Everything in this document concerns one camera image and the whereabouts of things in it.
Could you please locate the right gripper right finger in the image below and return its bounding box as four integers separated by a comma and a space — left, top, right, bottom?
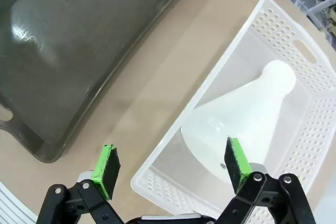
215, 136, 317, 224

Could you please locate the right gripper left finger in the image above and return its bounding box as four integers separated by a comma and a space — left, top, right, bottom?
36, 144, 124, 224

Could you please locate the translucent white conical flask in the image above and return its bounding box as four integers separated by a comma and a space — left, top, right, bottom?
181, 60, 297, 184

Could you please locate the white perforated plastic basket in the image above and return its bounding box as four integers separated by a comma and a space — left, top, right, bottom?
130, 0, 336, 218

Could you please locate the dark brown plastic tray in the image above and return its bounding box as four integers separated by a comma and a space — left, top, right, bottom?
0, 0, 203, 164

